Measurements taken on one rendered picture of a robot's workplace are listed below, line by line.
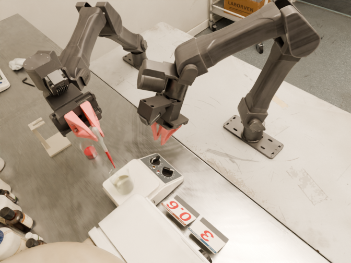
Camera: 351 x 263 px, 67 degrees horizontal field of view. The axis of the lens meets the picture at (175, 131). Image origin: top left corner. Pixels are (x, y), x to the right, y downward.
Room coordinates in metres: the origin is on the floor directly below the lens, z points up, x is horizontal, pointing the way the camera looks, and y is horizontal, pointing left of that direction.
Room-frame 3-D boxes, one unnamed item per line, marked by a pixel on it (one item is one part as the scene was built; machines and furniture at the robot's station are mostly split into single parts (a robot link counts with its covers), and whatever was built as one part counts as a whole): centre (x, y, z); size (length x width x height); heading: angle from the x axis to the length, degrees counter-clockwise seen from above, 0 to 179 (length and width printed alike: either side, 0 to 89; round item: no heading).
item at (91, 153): (0.54, 0.29, 0.93); 0.04 x 0.04 x 0.06
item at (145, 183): (0.36, 0.14, 0.98); 0.12 x 0.12 x 0.01; 36
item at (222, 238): (0.21, -0.04, 0.92); 0.09 x 0.06 x 0.04; 39
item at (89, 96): (0.44, 0.22, 1.22); 0.10 x 0.07 x 0.07; 126
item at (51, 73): (0.44, 0.22, 1.28); 0.07 x 0.06 x 0.11; 126
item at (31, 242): (0.24, 0.40, 0.94); 0.04 x 0.04 x 0.09
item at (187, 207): (0.29, 0.02, 0.92); 0.09 x 0.06 x 0.04; 39
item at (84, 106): (0.38, 0.18, 1.22); 0.09 x 0.07 x 0.07; 36
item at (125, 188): (0.35, 0.16, 1.02); 0.06 x 0.05 x 0.08; 136
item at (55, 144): (0.61, 0.43, 0.96); 0.08 x 0.08 x 0.13; 33
